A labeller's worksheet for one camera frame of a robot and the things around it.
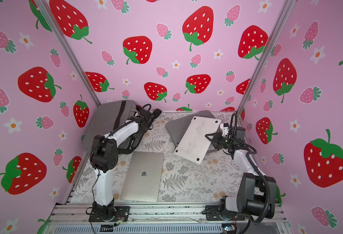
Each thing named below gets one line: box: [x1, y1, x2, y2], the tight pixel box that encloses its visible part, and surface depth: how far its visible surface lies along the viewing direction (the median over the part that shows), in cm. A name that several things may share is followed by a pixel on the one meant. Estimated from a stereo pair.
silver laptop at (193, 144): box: [173, 116, 222, 165], surface depth 88 cm
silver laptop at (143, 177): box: [119, 151, 164, 203], surface depth 90 cm
